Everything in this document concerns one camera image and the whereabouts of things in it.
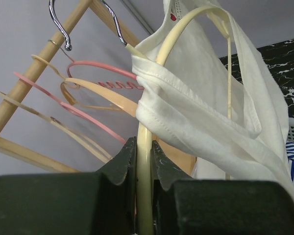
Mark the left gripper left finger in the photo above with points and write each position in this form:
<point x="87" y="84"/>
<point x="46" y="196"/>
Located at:
<point x="87" y="203"/>

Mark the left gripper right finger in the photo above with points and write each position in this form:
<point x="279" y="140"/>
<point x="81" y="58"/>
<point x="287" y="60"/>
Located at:
<point x="186" y="206"/>

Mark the pink hanger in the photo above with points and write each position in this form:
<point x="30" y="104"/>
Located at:
<point x="71" y="108"/>
<point x="102" y="74"/>

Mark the white tank top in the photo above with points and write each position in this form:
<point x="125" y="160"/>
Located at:
<point x="184" y="102"/>

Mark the beige plastic hanger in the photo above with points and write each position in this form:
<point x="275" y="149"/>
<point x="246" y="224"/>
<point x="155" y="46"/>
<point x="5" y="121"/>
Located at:
<point x="82" y="139"/>

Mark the wooden clothes rack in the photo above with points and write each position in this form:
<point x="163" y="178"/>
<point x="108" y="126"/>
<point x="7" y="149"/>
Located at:
<point x="184" y="161"/>

